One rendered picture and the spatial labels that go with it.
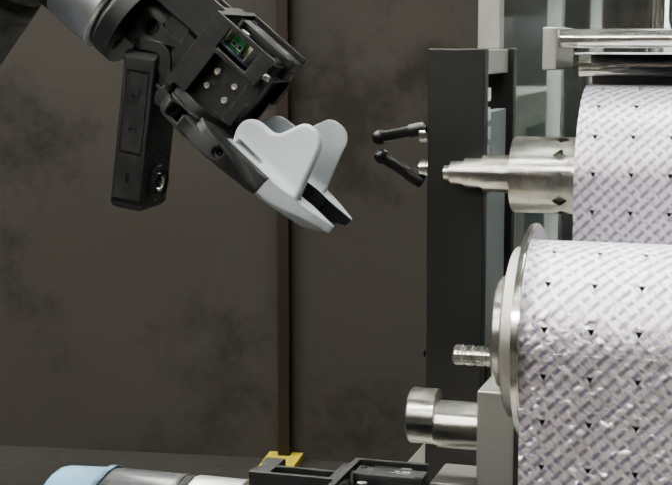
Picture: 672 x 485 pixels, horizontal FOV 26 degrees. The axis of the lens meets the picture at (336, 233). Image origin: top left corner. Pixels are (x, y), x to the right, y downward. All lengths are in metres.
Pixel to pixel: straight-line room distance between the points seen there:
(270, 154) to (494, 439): 0.25
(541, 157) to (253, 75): 0.32
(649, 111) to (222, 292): 4.02
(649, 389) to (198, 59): 0.36
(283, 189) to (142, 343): 4.27
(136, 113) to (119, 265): 4.19
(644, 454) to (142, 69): 0.42
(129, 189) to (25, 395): 4.40
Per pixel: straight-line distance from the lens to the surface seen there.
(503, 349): 0.94
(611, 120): 1.16
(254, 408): 5.17
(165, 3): 1.01
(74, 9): 1.03
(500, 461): 1.03
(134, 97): 1.02
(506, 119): 1.40
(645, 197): 1.15
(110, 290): 5.23
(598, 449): 0.94
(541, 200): 1.21
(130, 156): 1.03
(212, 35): 0.98
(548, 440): 0.94
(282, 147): 0.97
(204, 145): 0.97
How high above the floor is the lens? 1.44
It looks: 7 degrees down
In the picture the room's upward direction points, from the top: straight up
